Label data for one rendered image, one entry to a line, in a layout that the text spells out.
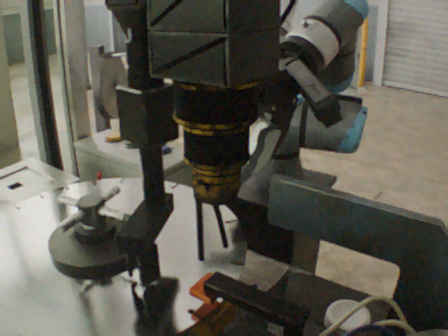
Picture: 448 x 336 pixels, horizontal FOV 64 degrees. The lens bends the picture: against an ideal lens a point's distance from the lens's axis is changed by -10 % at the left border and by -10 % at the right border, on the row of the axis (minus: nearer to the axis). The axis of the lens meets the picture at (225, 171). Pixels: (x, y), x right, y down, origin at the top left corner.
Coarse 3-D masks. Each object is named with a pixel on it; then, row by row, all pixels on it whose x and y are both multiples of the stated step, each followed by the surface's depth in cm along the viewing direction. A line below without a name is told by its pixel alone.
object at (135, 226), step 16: (128, 32) 31; (144, 160) 35; (160, 160) 36; (144, 176) 36; (160, 176) 36; (144, 192) 37; (160, 192) 37; (144, 208) 37; (160, 208) 37; (128, 224) 34; (144, 224) 34; (160, 224) 36; (128, 240) 33; (144, 240) 32; (128, 256) 35; (144, 256) 33; (128, 272) 36; (144, 272) 35; (160, 272) 36
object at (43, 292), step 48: (48, 192) 53; (96, 192) 53; (192, 192) 54; (0, 240) 42; (192, 240) 43; (240, 240) 43; (0, 288) 35; (48, 288) 35; (96, 288) 36; (144, 288) 36
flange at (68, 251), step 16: (80, 224) 41; (112, 224) 41; (48, 240) 41; (64, 240) 41; (80, 240) 40; (96, 240) 40; (112, 240) 41; (64, 256) 38; (80, 256) 38; (96, 256) 39; (112, 256) 39; (80, 272) 38; (96, 272) 38
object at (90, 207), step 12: (108, 192) 43; (120, 192) 44; (72, 204) 41; (84, 204) 39; (96, 204) 40; (72, 216) 38; (84, 216) 39; (96, 216) 40; (108, 216) 39; (120, 216) 39; (60, 228) 37; (84, 228) 40; (96, 228) 40
